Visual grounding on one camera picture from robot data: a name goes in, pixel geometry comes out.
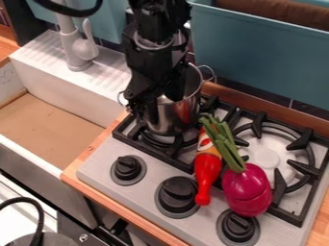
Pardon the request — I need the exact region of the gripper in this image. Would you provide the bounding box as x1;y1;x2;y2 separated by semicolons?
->
120;29;202;115

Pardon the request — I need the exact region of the silver pot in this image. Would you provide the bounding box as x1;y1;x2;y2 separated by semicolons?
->
116;61;216;137

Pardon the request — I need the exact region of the toy stove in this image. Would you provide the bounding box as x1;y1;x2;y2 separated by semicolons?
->
75;94;329;246

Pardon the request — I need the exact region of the red toy bottle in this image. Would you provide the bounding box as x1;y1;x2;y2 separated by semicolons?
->
192;125;225;207

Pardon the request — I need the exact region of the tap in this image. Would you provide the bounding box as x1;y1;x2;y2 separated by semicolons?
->
52;0;101;73

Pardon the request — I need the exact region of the toy sink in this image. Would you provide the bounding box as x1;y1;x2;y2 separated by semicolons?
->
0;55;132;180

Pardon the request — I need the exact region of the red toy radish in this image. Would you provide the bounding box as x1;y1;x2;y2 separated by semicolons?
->
197;114;274;219

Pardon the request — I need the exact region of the black cable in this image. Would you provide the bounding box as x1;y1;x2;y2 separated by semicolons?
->
33;0;106;18
0;196;47;246

